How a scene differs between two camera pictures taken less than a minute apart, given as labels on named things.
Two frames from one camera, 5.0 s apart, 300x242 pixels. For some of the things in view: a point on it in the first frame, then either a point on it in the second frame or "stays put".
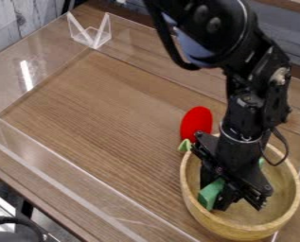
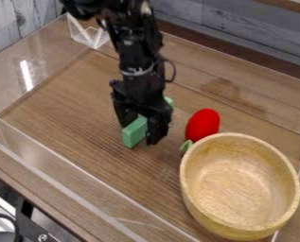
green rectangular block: (209, 192) → (134, 132)
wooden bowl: (239, 220) stays put
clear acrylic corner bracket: (89, 36) stays put
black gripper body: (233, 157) → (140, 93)
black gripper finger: (253, 198) → (158, 125)
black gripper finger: (231, 191) → (126, 115)
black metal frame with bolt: (23, 233) stays put
